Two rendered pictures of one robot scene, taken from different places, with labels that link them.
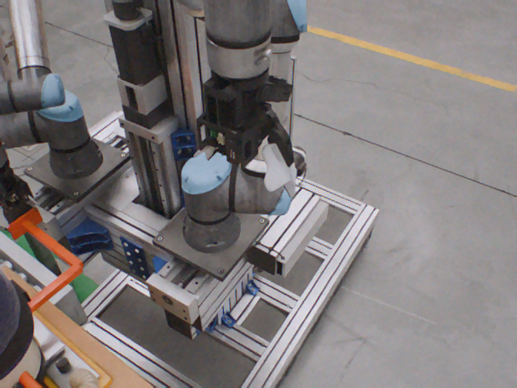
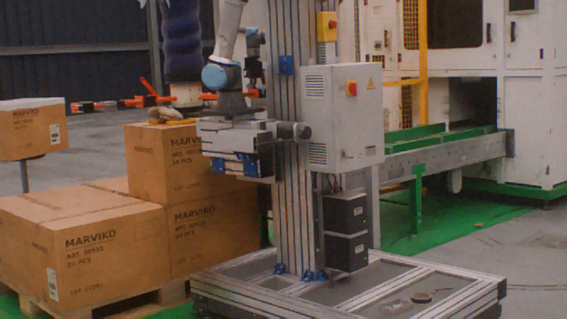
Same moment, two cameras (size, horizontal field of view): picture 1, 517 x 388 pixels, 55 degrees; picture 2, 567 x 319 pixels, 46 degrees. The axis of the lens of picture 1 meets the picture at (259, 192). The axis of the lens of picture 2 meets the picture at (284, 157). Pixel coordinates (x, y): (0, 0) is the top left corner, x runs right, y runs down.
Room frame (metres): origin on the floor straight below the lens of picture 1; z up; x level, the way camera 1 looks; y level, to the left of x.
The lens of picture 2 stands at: (1.76, -2.97, 1.31)
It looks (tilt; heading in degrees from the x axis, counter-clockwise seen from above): 9 degrees down; 102
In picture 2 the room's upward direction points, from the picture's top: 3 degrees counter-clockwise
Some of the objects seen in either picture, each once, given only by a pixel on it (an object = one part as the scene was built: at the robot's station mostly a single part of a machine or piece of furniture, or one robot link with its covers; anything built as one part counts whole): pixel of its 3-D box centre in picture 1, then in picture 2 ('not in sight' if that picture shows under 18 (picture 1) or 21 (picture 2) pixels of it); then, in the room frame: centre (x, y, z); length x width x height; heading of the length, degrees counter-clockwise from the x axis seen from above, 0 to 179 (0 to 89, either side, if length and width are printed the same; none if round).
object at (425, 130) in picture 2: not in sight; (378, 137); (1.39, 2.23, 0.60); 1.60 x 0.10 x 0.09; 53
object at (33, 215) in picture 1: (16, 216); (258, 93); (0.86, 0.63, 1.08); 0.09 x 0.08 x 0.05; 142
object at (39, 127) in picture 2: not in sight; (18, 127); (-1.26, 1.57, 0.82); 0.60 x 0.40 x 0.40; 80
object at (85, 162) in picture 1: (72, 149); not in sight; (1.11, 0.54, 1.09); 0.15 x 0.15 x 0.10
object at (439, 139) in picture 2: not in sight; (435, 143); (1.81, 1.91, 0.60); 1.60 x 0.10 x 0.09; 53
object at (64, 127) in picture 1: (58, 117); not in sight; (1.11, 0.55, 1.20); 0.13 x 0.12 x 0.14; 105
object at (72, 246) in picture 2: not in sight; (123, 227); (0.05, 0.51, 0.34); 1.20 x 1.00 x 0.40; 53
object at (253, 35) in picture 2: not in sight; (253, 37); (0.85, 0.61, 1.38); 0.09 x 0.08 x 0.11; 15
